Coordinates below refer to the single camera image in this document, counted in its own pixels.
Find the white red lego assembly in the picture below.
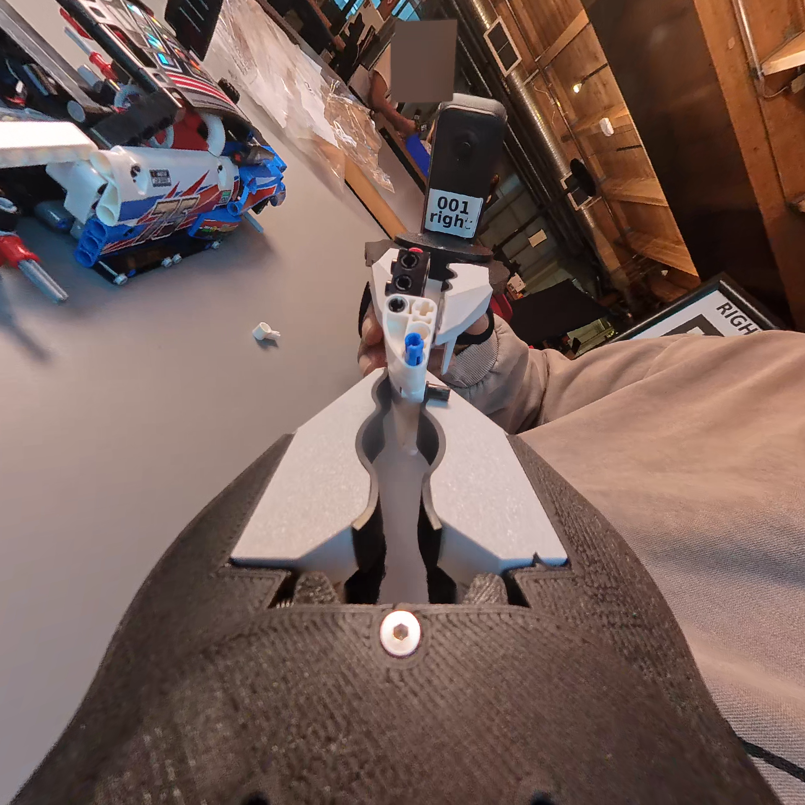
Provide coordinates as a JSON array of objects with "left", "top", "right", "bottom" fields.
[{"left": 380, "top": 247, "right": 451, "bottom": 455}]

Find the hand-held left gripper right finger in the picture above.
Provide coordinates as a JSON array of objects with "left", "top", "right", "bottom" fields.
[{"left": 423, "top": 384, "right": 569, "bottom": 601}]

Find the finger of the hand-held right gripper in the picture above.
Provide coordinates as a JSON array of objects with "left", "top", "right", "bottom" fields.
[
  {"left": 370, "top": 248, "right": 394, "bottom": 329},
  {"left": 431, "top": 261, "right": 493, "bottom": 378}
]

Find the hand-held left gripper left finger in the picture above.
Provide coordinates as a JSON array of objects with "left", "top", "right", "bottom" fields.
[{"left": 229, "top": 368, "right": 387, "bottom": 598}]

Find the black framed white sign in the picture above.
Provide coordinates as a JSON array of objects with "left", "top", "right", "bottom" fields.
[{"left": 619, "top": 273, "right": 790, "bottom": 343}]

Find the person's right forearm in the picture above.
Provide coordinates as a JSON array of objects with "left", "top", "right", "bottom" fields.
[{"left": 440, "top": 314, "right": 805, "bottom": 441}]

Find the pile of clear plastic bags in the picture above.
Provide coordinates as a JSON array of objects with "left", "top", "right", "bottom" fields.
[{"left": 214, "top": 0, "right": 396, "bottom": 192}]

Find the blue white lego race car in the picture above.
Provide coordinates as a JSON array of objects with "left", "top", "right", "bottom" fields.
[{"left": 0, "top": 0, "right": 287, "bottom": 306}]

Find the person's right hand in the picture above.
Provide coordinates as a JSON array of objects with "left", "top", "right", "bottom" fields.
[{"left": 356, "top": 283, "right": 387, "bottom": 378}]

